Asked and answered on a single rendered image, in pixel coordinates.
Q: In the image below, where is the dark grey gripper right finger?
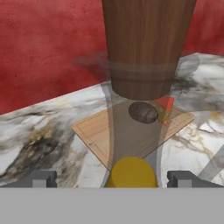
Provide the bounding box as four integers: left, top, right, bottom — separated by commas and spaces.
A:
166, 170, 224, 189

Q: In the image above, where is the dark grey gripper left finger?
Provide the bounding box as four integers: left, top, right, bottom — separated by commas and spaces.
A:
0, 170, 58, 189

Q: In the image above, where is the yellow condiment bottle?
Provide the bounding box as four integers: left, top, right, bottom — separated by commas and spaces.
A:
104, 156, 159, 189

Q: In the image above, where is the light wooden cutting board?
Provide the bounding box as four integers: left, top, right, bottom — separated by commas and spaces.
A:
72, 100, 195, 171

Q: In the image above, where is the red wedge of cheese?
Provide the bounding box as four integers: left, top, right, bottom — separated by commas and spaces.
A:
150, 95, 175, 127

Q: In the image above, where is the brown potato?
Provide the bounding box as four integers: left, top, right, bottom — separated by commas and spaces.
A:
128, 101, 160, 124

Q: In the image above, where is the brown wooden pepper mill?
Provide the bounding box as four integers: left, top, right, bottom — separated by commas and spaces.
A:
101, 0, 198, 101

